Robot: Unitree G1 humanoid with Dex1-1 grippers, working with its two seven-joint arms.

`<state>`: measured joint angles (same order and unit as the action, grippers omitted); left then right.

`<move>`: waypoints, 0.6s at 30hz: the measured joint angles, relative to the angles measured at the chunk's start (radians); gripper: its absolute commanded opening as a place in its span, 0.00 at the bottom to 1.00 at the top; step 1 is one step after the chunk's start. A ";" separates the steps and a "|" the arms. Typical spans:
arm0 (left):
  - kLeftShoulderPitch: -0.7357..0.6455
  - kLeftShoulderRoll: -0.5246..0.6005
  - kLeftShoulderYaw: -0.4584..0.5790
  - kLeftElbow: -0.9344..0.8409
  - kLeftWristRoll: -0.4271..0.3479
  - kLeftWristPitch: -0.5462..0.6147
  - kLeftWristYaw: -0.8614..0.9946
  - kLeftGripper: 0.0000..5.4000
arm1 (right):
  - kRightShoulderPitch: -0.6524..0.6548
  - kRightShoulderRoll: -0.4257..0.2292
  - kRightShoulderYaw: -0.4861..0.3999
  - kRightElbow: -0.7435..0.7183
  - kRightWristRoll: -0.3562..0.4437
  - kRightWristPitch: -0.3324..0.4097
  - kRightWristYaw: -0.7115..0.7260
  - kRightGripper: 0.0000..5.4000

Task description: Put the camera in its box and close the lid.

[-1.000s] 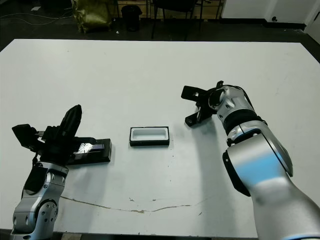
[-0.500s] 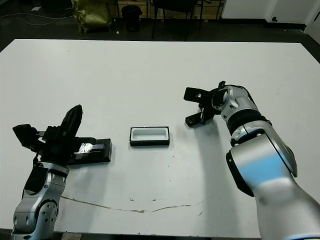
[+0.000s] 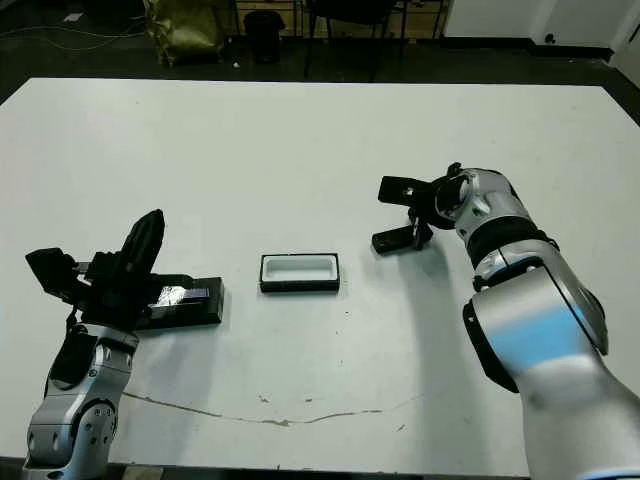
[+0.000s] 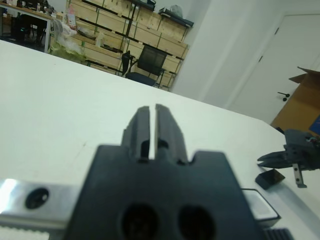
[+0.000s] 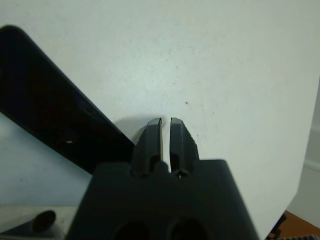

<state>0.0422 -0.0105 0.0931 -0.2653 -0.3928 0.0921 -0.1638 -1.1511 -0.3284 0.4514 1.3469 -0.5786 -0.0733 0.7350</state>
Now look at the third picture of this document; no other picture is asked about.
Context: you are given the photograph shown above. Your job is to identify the yellow green bag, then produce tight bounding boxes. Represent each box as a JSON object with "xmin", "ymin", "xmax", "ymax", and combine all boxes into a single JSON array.
[{"xmin": 143, "ymin": 0, "xmax": 227, "ymax": 70}]

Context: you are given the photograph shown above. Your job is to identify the black waste bin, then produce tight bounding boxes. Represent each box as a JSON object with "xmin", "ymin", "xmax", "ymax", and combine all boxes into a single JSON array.
[{"xmin": 243, "ymin": 10, "xmax": 287, "ymax": 65}]

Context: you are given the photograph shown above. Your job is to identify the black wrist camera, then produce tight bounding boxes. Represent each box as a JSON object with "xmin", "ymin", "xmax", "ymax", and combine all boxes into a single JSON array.
[
  {"xmin": 24, "ymin": 246, "xmax": 82, "ymax": 307},
  {"xmin": 378, "ymin": 174, "xmax": 427, "ymax": 207}
]

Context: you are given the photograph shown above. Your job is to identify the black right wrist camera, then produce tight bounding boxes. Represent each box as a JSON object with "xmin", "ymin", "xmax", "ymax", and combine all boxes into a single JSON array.
[{"xmin": 378, "ymin": 174, "xmax": 427, "ymax": 207}]

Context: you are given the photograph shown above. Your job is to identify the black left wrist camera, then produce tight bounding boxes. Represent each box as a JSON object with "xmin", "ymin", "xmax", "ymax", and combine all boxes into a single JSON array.
[{"xmin": 24, "ymin": 246, "xmax": 82, "ymax": 307}]

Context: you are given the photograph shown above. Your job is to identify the black box base white inlay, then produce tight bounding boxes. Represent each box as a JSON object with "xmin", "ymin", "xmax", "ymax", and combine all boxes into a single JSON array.
[{"xmin": 258, "ymin": 252, "xmax": 341, "ymax": 295}]

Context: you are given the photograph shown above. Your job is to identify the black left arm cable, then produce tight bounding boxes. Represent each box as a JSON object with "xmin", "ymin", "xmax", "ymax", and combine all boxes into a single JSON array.
[{"xmin": 63, "ymin": 304, "xmax": 82, "ymax": 337}]

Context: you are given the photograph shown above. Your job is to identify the glossy black box lid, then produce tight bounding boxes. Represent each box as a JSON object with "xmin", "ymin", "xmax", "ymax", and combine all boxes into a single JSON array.
[{"xmin": 133, "ymin": 274, "xmax": 226, "ymax": 332}]

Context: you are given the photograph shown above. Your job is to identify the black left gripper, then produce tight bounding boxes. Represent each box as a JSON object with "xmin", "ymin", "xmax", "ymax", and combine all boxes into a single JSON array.
[{"xmin": 74, "ymin": 209, "xmax": 166, "ymax": 332}]

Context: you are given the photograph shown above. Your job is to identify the black mesh office chair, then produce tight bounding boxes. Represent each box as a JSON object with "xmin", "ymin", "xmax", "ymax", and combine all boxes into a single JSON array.
[{"xmin": 303, "ymin": 0, "xmax": 417, "ymax": 84}]

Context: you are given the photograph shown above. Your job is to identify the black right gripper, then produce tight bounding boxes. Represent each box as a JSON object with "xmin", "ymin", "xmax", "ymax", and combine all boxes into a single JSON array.
[{"xmin": 408, "ymin": 177, "xmax": 454, "ymax": 251}]

